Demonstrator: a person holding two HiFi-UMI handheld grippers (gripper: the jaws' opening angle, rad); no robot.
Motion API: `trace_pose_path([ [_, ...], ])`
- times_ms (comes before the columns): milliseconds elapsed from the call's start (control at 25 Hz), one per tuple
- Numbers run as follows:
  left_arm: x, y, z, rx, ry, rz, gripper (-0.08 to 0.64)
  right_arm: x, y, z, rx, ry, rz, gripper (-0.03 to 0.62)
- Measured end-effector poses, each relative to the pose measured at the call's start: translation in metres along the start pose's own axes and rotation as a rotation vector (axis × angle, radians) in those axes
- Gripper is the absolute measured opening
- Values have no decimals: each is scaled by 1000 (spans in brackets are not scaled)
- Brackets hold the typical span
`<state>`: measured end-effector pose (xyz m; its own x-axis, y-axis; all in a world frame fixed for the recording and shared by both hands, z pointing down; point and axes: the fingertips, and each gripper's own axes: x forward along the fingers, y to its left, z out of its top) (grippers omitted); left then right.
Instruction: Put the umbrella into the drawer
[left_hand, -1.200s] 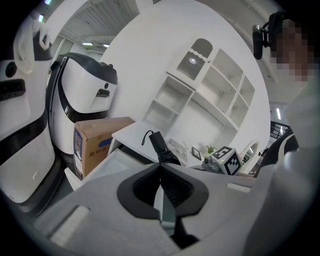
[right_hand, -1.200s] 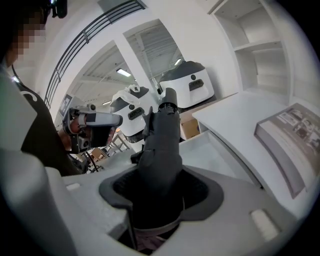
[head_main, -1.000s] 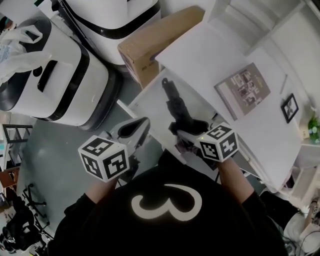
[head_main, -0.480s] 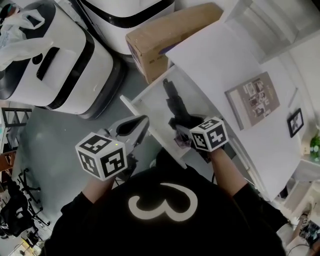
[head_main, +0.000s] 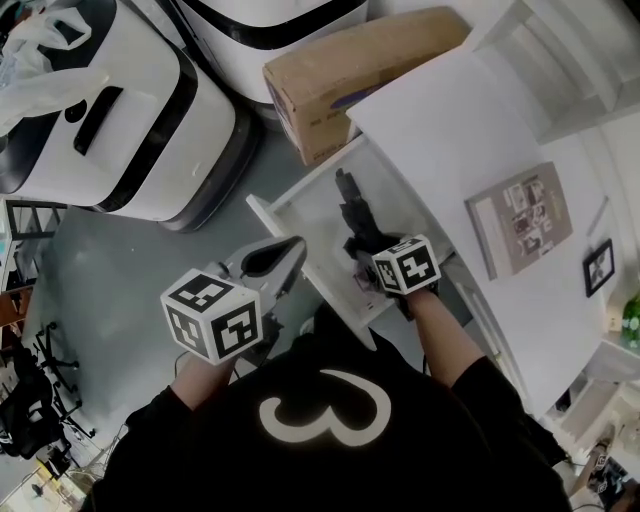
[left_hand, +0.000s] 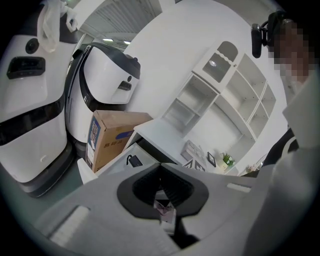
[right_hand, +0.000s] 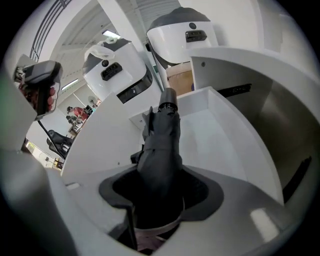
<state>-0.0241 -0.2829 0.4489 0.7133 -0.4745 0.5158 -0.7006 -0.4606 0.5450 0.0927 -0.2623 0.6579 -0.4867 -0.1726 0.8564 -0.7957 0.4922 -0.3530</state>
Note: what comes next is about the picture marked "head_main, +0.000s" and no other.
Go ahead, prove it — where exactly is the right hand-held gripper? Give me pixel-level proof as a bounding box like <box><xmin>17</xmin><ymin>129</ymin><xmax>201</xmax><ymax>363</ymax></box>
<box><xmin>370</xmin><ymin>234</ymin><xmax>443</xmax><ymax>322</ymax></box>

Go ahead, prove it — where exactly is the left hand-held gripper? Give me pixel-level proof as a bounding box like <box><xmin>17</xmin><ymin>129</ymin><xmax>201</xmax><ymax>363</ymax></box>
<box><xmin>160</xmin><ymin>235</ymin><xmax>308</xmax><ymax>367</ymax></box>

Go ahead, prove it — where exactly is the black umbrella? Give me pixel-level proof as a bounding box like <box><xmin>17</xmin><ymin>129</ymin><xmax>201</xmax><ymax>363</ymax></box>
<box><xmin>333</xmin><ymin>167</ymin><xmax>402</xmax><ymax>262</ymax></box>

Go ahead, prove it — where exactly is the white drawer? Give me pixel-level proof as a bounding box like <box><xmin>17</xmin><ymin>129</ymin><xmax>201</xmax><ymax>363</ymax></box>
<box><xmin>245</xmin><ymin>133</ymin><xmax>457</xmax><ymax>352</ymax></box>

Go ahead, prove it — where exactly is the person's left forearm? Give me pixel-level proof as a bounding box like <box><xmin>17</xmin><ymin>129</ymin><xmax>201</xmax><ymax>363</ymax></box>
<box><xmin>170</xmin><ymin>349</ymin><xmax>237</xmax><ymax>412</ymax></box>

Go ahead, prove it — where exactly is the person's right forearm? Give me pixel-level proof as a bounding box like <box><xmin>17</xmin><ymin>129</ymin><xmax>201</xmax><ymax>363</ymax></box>
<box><xmin>407</xmin><ymin>288</ymin><xmax>487</xmax><ymax>390</ymax></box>

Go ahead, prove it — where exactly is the grey book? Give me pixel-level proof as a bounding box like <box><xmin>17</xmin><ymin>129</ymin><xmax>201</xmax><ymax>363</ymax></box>
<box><xmin>463</xmin><ymin>160</ymin><xmax>575</xmax><ymax>282</ymax></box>

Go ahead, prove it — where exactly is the person's black printed shirt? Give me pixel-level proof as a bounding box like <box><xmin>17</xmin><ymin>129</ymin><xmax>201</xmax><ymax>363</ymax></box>
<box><xmin>89</xmin><ymin>302</ymin><xmax>574</xmax><ymax>512</ymax></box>

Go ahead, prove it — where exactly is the black office chair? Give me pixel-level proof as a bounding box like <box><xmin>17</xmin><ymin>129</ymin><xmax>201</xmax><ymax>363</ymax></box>
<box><xmin>0</xmin><ymin>319</ymin><xmax>84</xmax><ymax>461</ymax></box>

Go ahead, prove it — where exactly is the brown cardboard box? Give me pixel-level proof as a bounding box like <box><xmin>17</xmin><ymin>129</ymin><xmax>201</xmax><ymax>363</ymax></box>
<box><xmin>262</xmin><ymin>5</ymin><xmax>474</xmax><ymax>167</ymax></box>

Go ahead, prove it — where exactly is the white and black machine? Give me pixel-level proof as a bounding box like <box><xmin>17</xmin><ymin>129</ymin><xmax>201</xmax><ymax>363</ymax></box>
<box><xmin>172</xmin><ymin>0</ymin><xmax>374</xmax><ymax>132</ymax></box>
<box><xmin>0</xmin><ymin>0</ymin><xmax>261</xmax><ymax>234</ymax></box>

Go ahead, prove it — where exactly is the green plant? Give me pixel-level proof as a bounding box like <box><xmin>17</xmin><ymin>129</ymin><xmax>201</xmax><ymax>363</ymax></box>
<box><xmin>622</xmin><ymin>293</ymin><xmax>640</xmax><ymax>347</ymax></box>

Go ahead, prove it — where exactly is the clear plastic bag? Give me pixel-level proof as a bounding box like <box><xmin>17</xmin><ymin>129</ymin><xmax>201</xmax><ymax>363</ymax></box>
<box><xmin>0</xmin><ymin>10</ymin><xmax>110</xmax><ymax>139</ymax></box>

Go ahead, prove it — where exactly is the black picture frame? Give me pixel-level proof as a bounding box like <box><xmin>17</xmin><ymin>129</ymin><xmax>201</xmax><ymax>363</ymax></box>
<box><xmin>582</xmin><ymin>238</ymin><xmax>616</xmax><ymax>299</ymax></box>

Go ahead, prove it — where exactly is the black metal frame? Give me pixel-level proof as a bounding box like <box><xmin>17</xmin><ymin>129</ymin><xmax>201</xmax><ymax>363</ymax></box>
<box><xmin>3</xmin><ymin>198</ymin><xmax>70</xmax><ymax>242</ymax></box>

